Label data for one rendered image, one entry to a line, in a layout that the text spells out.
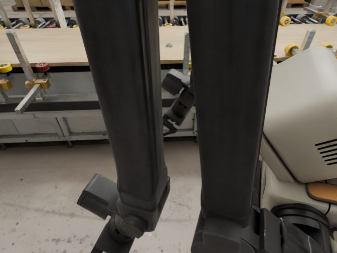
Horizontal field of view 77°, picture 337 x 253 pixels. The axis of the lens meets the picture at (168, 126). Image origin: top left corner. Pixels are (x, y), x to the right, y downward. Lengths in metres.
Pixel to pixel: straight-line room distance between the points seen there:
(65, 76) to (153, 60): 1.65
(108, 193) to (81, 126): 1.76
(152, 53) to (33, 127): 2.15
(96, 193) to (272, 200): 0.29
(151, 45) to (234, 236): 0.20
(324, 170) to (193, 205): 1.43
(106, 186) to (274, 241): 0.26
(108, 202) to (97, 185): 0.03
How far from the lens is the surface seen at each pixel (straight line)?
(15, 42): 1.57
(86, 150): 2.23
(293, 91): 0.37
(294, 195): 0.41
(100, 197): 0.38
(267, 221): 0.32
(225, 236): 0.26
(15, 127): 2.37
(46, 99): 1.72
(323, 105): 0.33
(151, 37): 0.18
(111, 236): 0.49
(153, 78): 0.19
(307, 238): 0.36
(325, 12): 3.01
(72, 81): 1.82
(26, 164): 2.35
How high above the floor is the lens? 1.53
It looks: 41 degrees down
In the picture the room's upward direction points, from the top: straight up
